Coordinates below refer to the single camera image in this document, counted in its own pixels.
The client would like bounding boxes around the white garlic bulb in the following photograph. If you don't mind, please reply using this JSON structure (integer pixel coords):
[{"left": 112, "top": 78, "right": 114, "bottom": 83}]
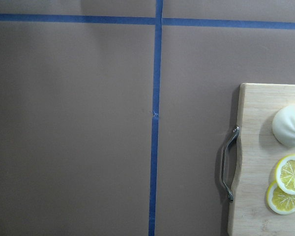
[{"left": 272, "top": 104, "right": 295, "bottom": 148}]

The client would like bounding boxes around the wooden cutting board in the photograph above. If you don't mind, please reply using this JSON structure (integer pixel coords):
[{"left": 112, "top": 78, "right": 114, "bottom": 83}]
[{"left": 228, "top": 83, "right": 295, "bottom": 236}]

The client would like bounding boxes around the upper lemon slice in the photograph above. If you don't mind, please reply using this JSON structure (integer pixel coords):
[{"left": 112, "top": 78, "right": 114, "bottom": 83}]
[{"left": 275, "top": 154, "right": 295, "bottom": 195}]

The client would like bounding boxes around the lemon slice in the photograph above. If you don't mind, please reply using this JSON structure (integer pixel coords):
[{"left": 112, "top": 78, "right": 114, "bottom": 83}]
[
  {"left": 266, "top": 181, "right": 295, "bottom": 215},
  {"left": 275, "top": 154, "right": 295, "bottom": 195}
]

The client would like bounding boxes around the lower lemon slice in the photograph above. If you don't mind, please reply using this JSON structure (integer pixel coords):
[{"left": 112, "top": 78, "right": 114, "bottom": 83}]
[{"left": 266, "top": 181, "right": 295, "bottom": 215}]

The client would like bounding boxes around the metal cutting board handle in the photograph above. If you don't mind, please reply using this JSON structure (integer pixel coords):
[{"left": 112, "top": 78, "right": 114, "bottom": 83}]
[{"left": 220, "top": 124, "right": 240, "bottom": 202}]

